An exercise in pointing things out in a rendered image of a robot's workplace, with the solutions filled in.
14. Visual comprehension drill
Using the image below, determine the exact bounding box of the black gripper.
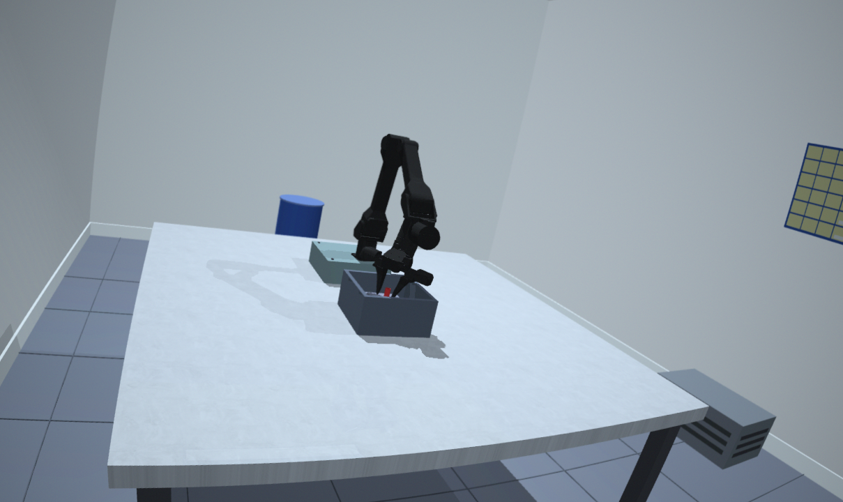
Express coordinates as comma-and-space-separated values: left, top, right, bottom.
359, 236, 434, 297

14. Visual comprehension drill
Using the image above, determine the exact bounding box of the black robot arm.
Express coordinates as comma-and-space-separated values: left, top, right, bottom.
351, 134, 440, 273

